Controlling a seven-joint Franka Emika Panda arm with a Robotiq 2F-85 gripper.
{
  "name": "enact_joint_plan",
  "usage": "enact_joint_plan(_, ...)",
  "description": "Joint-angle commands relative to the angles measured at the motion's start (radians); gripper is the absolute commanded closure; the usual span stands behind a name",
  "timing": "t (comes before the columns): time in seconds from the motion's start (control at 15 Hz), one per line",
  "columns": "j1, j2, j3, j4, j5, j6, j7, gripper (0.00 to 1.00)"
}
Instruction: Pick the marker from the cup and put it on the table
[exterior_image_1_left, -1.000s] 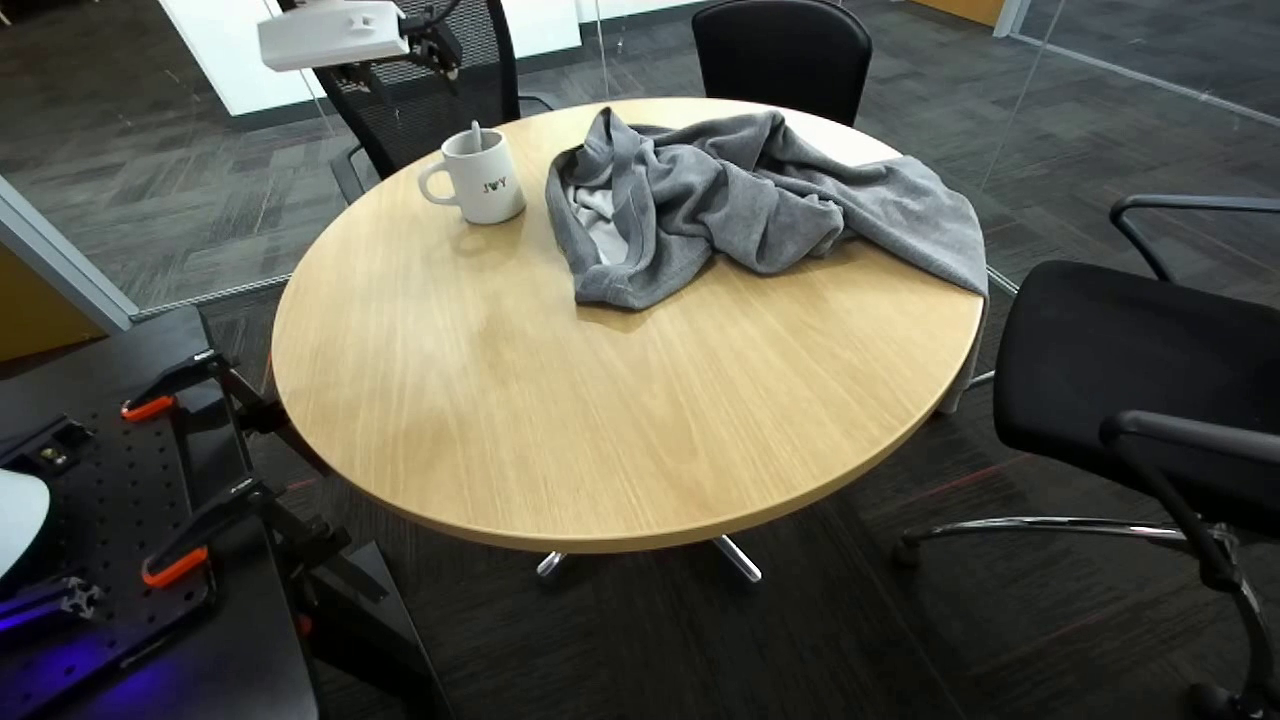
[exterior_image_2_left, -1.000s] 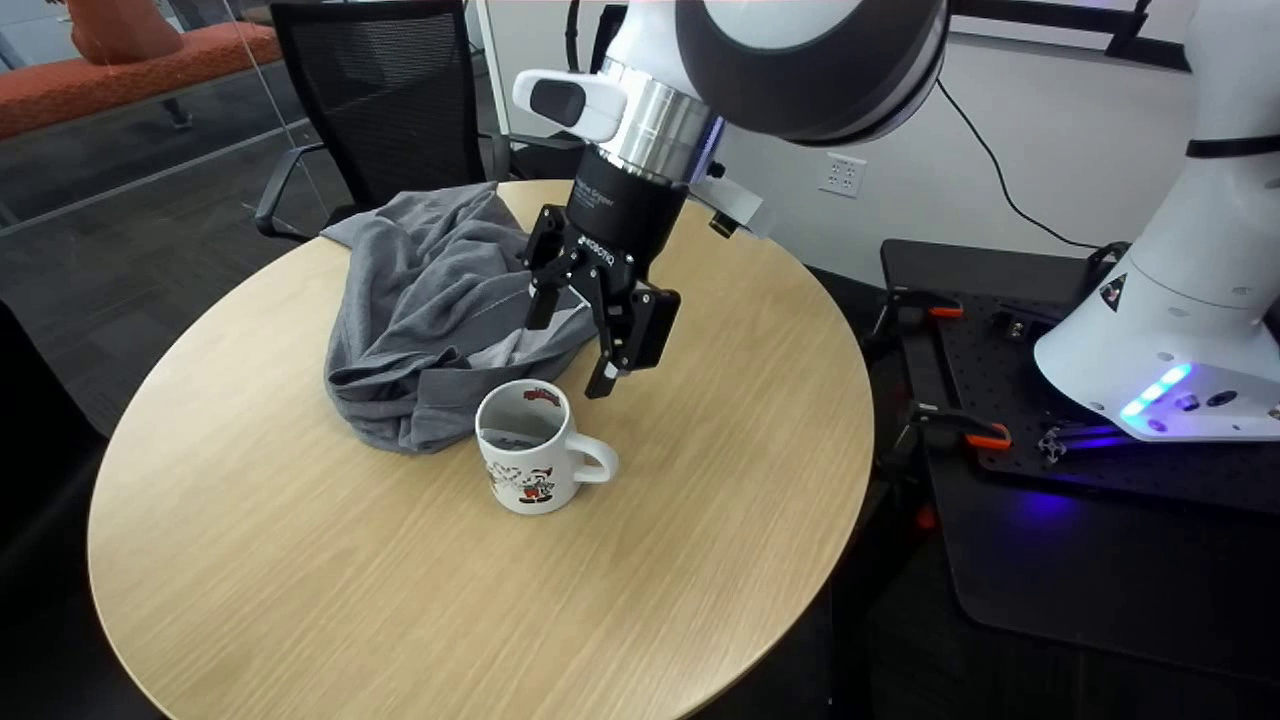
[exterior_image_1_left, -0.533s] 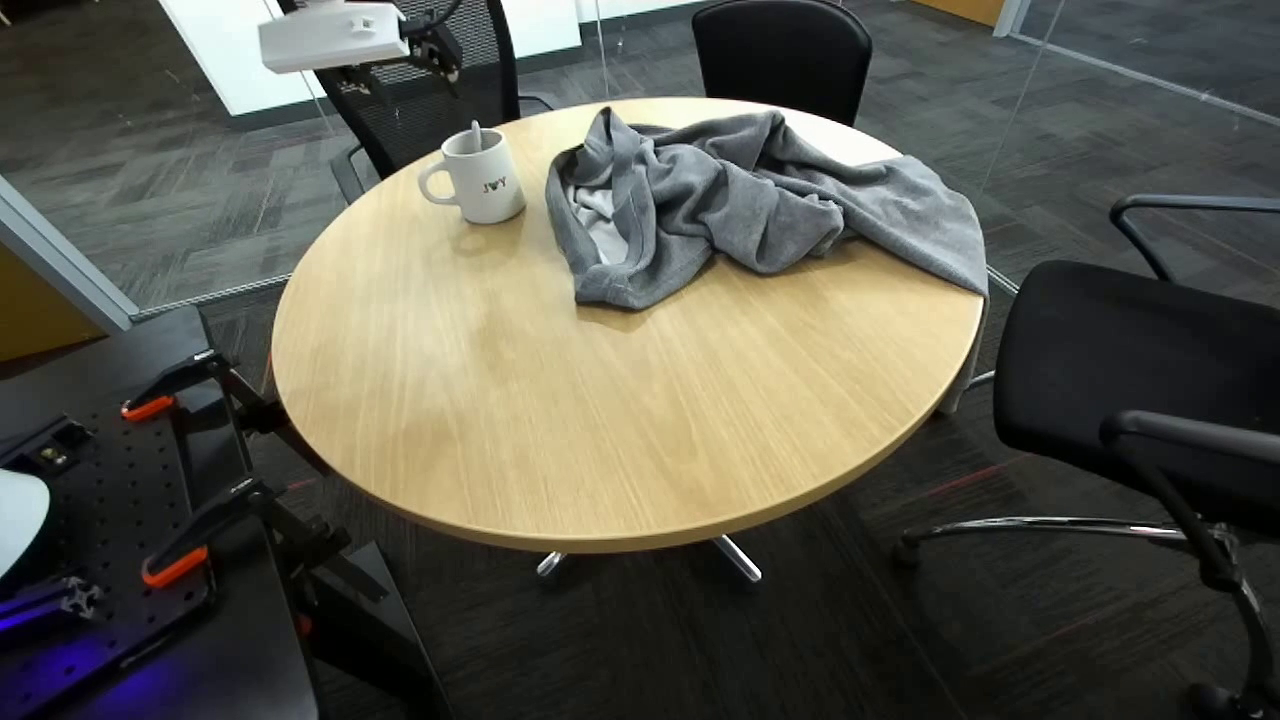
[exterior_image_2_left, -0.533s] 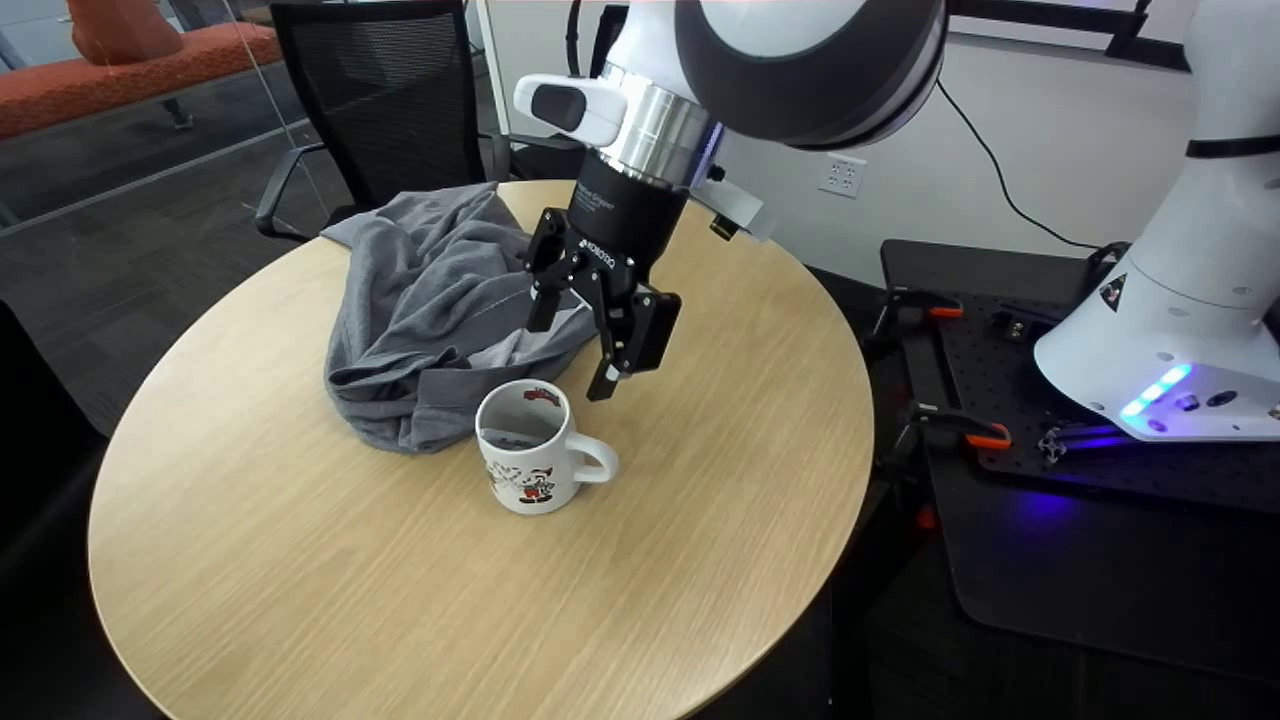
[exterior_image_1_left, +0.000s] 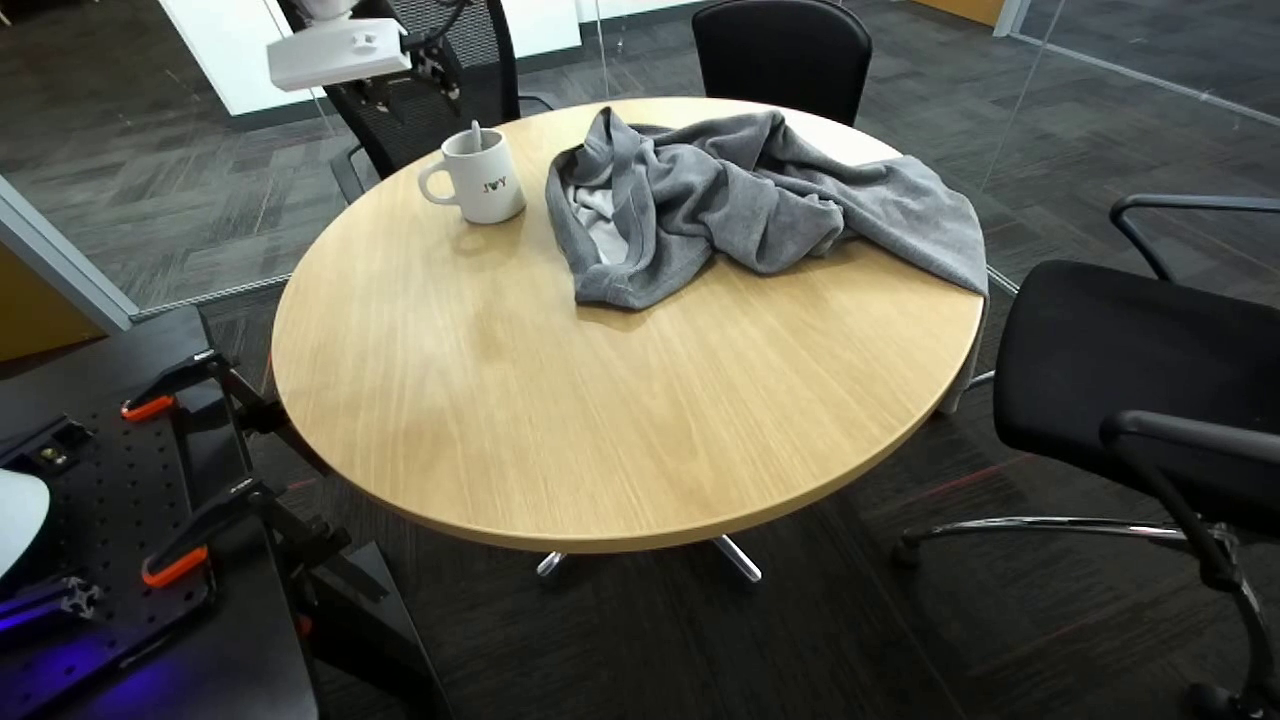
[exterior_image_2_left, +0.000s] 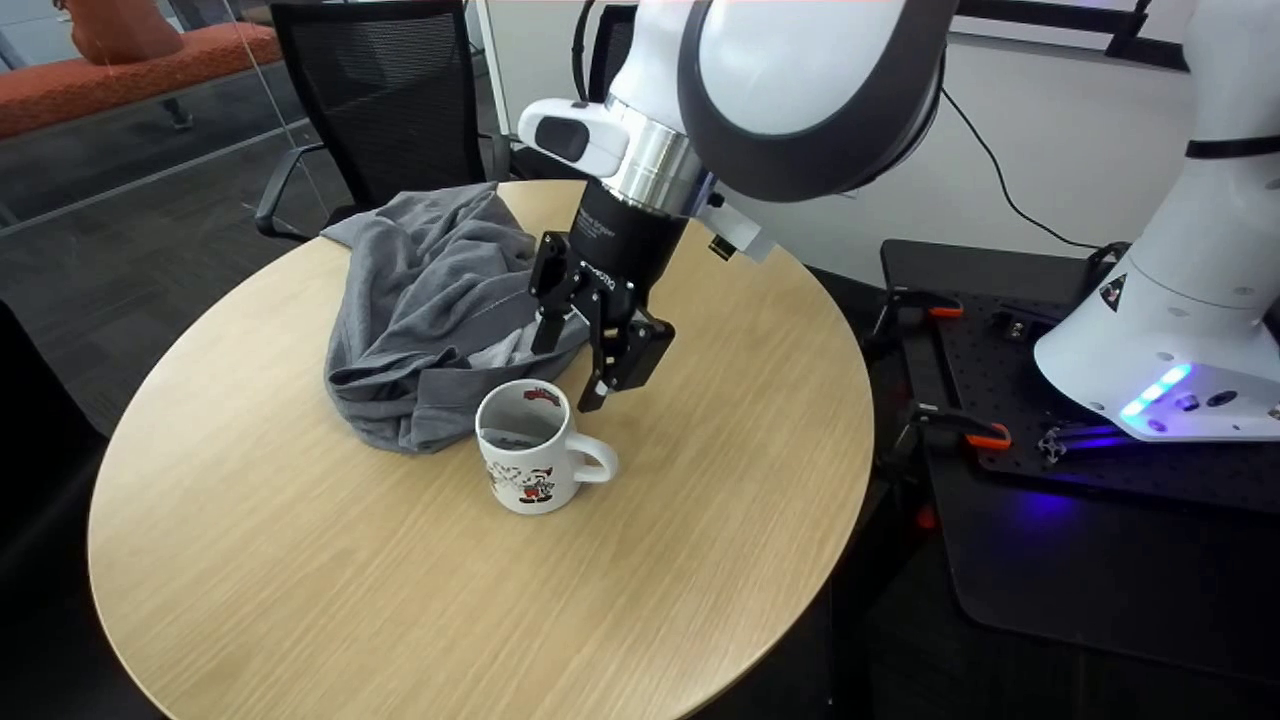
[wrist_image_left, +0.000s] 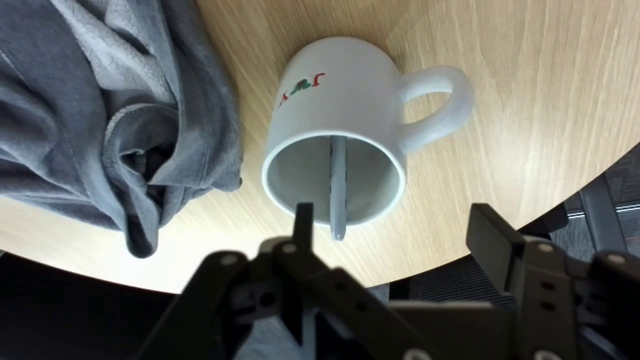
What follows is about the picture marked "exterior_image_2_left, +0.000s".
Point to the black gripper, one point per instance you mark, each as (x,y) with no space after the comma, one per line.
(631,251)

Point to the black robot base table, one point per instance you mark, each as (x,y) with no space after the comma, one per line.
(1073,534)

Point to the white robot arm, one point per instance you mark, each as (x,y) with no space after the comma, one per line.
(819,96)

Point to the grey cloth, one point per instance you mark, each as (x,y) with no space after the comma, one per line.
(433,317)

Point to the white printed mug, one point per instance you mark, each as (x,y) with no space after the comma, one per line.
(533,449)

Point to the black mesh office chair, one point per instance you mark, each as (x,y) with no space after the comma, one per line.
(391,96)

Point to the round wooden table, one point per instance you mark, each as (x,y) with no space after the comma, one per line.
(256,562)

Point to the orange sofa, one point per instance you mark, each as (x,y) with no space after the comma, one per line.
(125,55)

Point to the orange-handled clamp rear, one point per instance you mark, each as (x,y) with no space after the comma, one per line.
(930,310)

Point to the orange-handled clamp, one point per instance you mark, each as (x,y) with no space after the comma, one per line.
(930,310)
(977,433)

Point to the orange-handled clamp front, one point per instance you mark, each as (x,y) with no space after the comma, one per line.
(977,433)

